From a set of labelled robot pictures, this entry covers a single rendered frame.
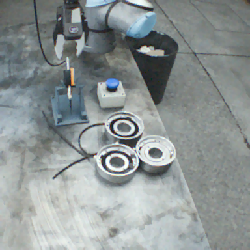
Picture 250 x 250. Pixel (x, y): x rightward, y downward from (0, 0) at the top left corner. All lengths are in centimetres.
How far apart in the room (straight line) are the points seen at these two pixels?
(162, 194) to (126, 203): 10
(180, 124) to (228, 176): 49
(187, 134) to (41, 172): 145
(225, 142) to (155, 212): 147
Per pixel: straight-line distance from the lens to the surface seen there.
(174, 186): 95
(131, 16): 121
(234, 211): 199
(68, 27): 88
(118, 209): 88
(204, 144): 224
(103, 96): 109
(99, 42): 133
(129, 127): 104
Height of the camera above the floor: 154
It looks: 44 degrees down
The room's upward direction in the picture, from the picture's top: 9 degrees clockwise
